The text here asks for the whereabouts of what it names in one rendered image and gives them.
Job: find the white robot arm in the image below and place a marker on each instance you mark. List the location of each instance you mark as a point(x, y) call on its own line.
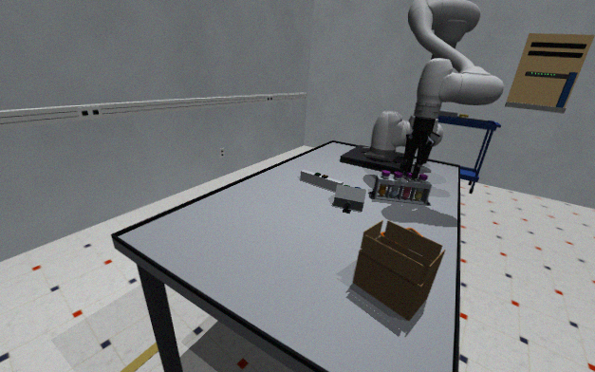
point(450, 19)

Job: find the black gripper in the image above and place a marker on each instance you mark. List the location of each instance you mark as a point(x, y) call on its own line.
point(418, 140)

